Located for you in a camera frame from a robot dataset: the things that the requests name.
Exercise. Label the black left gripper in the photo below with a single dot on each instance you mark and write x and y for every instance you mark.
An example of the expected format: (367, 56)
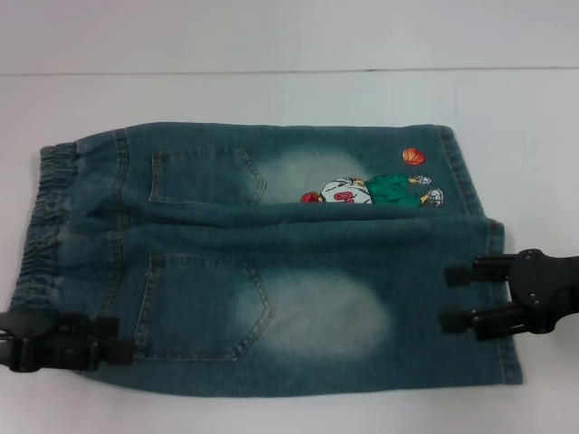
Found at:
(27, 343)

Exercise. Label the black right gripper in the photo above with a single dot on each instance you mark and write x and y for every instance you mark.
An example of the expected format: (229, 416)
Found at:
(549, 289)

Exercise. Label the blue denim shorts basketball print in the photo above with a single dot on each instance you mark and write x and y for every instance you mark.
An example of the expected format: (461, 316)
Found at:
(316, 253)

